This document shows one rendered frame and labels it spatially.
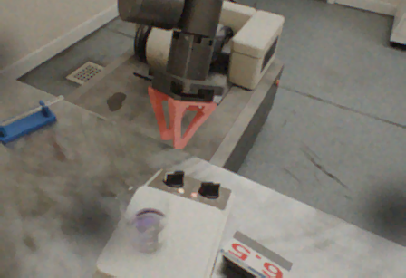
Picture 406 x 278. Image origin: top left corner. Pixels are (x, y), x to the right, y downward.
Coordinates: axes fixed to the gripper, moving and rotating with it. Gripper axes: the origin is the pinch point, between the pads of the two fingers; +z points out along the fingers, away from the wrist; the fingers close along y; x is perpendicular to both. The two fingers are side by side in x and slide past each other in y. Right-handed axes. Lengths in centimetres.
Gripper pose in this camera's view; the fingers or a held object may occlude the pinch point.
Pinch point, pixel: (173, 139)
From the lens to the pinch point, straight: 47.5
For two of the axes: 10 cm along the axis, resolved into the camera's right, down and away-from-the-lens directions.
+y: 5.8, 3.3, -7.5
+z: -2.1, 9.4, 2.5
